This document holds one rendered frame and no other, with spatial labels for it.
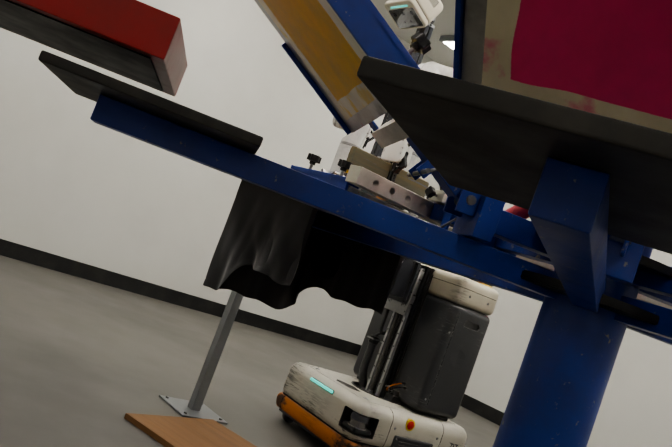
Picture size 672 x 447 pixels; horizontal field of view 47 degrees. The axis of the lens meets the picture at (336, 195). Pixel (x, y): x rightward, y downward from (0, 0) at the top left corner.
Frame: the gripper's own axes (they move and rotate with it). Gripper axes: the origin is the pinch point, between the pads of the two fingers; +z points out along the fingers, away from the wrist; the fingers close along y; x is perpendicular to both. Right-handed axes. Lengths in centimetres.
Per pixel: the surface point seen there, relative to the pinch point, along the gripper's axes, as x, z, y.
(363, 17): 83, -14, -73
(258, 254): 22, 39, 24
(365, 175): 32.2, 6.8, -27.8
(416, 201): 10.3, 7.2, -27.7
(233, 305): -10, 64, 74
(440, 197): 6.5, 3.8, -32.8
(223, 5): -95, -126, 367
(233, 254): 22, 43, 37
